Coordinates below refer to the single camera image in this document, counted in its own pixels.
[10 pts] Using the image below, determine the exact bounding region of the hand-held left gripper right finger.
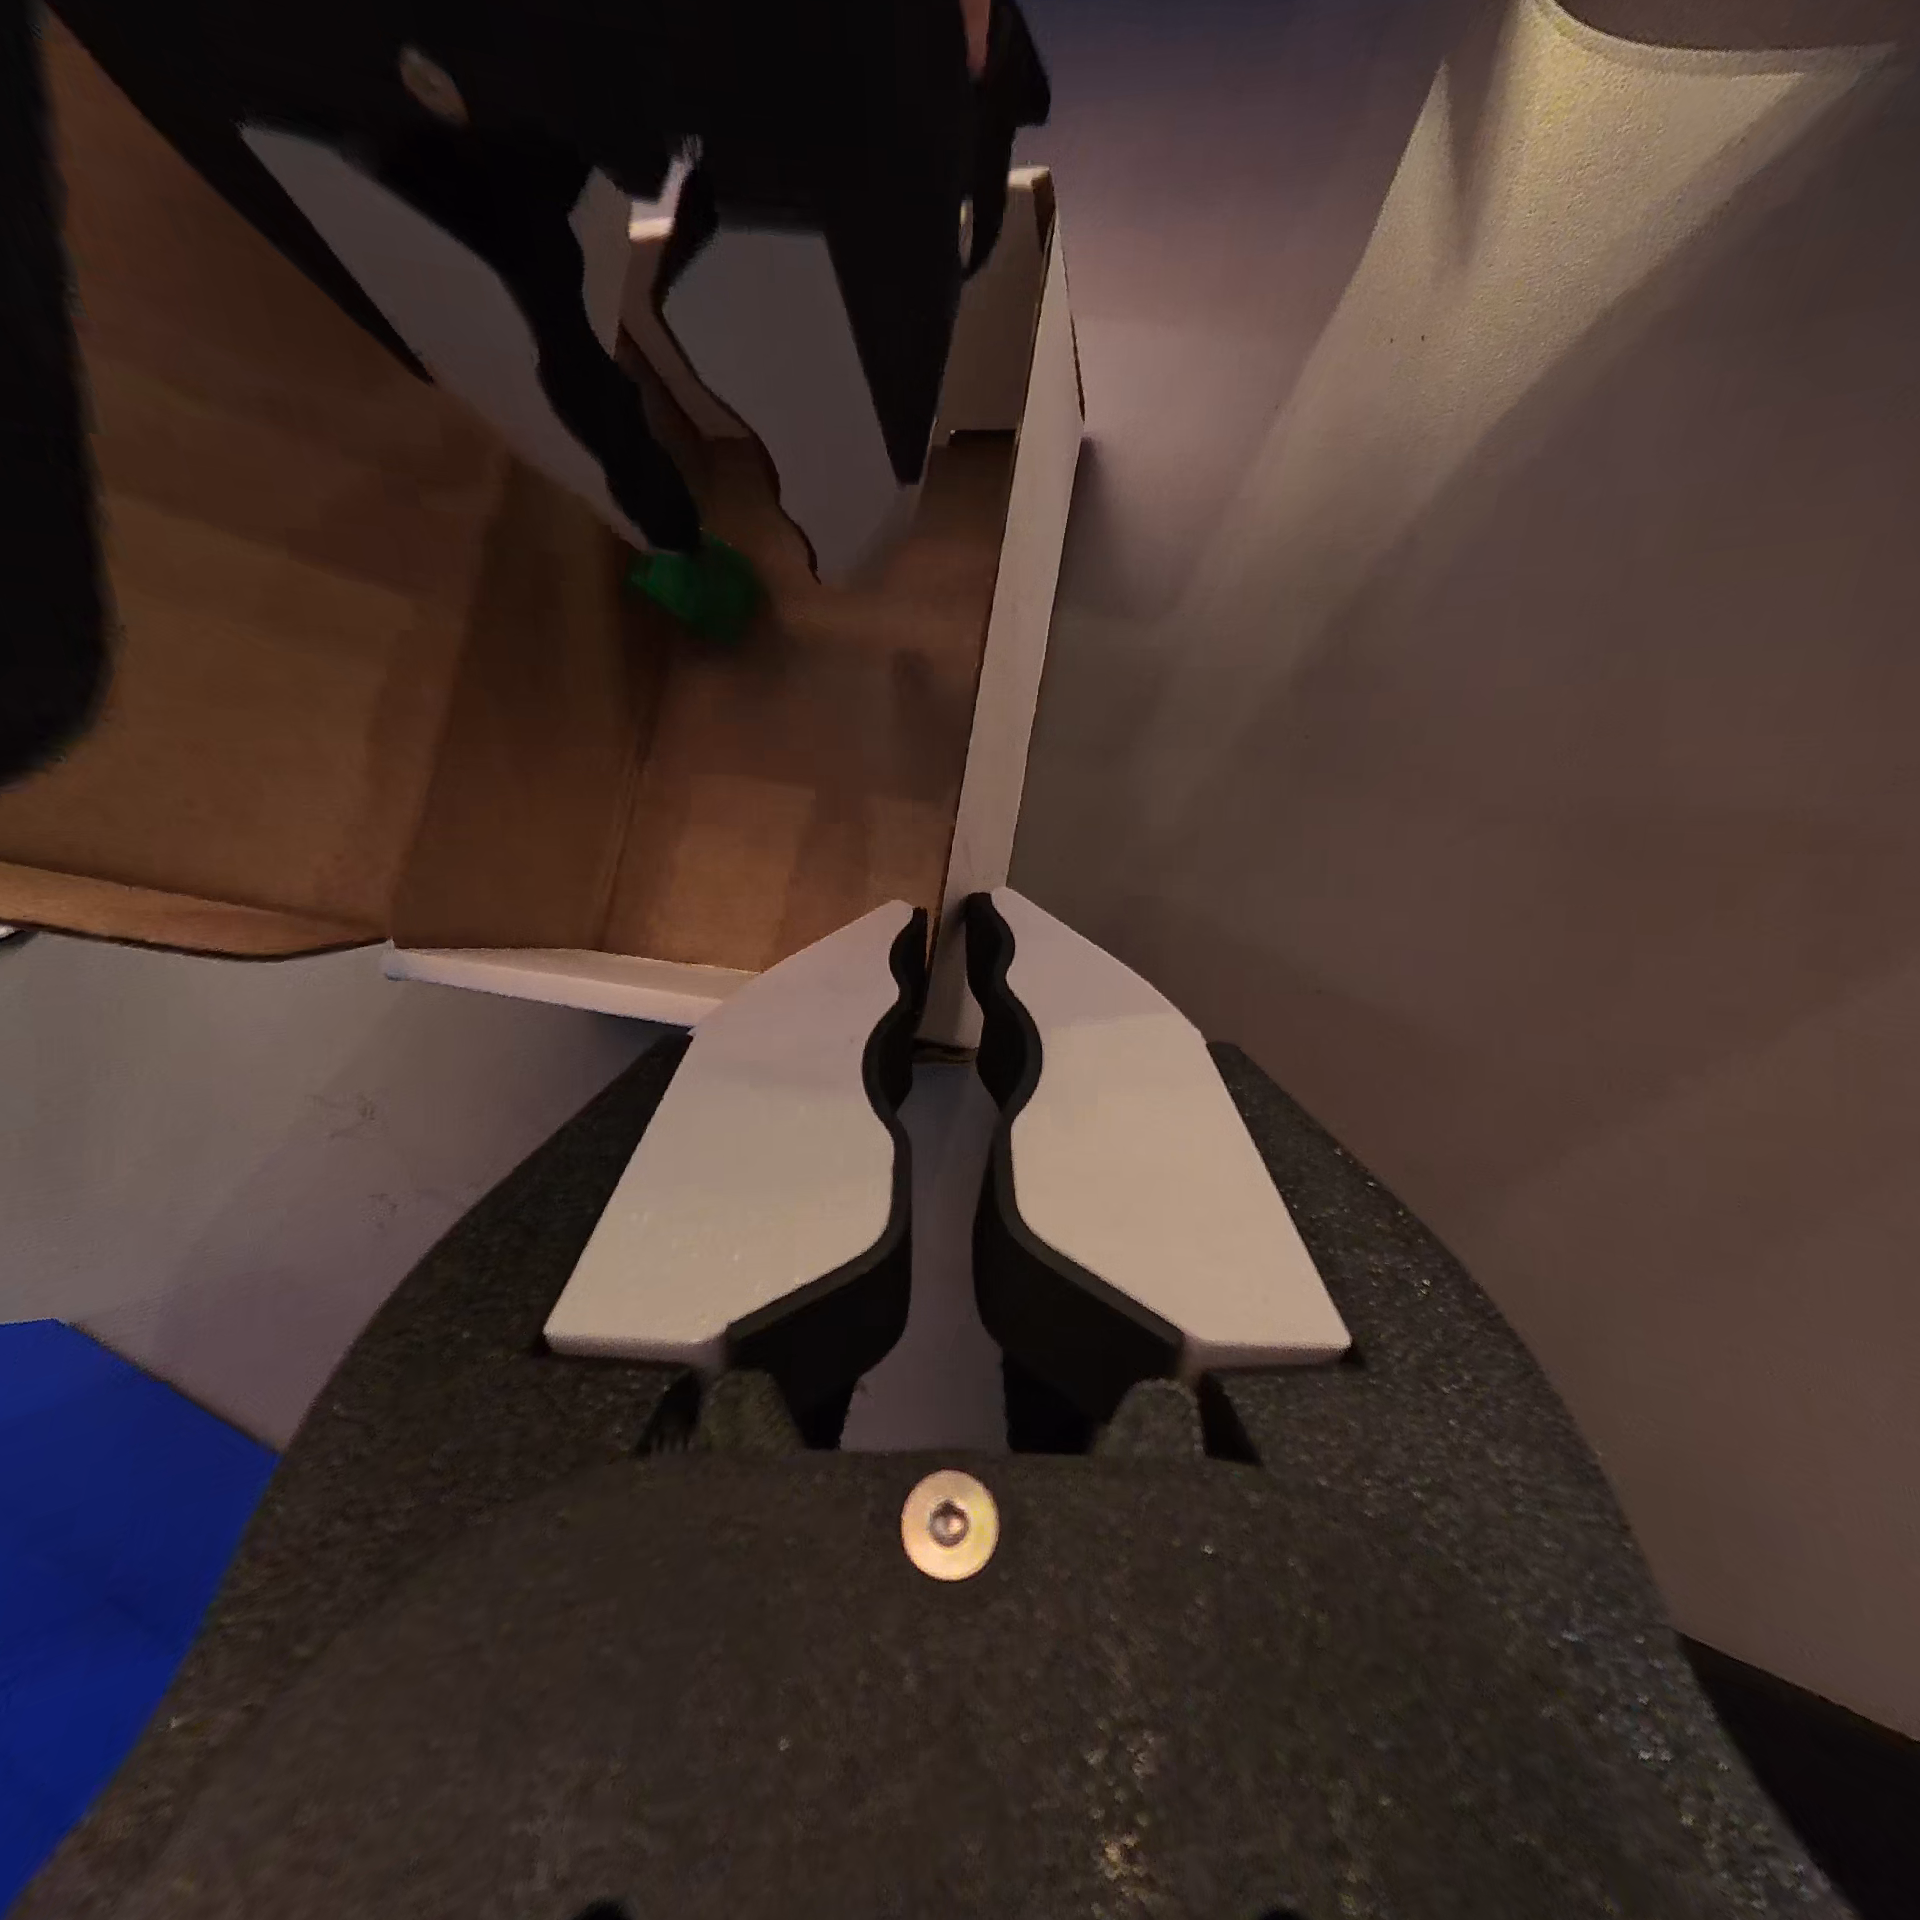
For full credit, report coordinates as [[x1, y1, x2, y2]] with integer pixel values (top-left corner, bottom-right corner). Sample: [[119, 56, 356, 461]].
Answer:
[[959, 887, 1353, 1453]]

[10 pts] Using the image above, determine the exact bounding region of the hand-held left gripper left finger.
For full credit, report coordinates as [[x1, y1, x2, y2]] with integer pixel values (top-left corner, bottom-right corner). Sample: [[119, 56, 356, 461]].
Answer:
[[543, 901, 932, 1453]]

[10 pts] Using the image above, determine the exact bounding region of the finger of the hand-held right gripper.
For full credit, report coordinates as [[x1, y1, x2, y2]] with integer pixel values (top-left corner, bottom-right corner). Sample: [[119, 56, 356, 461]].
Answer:
[[239, 129, 702, 553], [617, 157, 909, 589]]

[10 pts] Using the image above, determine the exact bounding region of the green cube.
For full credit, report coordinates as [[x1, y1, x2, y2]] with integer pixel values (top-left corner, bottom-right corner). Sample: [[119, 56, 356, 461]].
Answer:
[[626, 544, 764, 649]]

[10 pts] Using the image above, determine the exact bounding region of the white cardboard box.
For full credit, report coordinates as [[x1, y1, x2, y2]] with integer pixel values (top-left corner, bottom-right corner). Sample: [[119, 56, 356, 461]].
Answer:
[[0, 0, 1920, 1748]]

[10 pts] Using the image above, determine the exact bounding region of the blue plastic bin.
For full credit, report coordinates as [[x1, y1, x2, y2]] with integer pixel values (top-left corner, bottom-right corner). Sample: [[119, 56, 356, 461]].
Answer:
[[0, 1316, 282, 1911]]

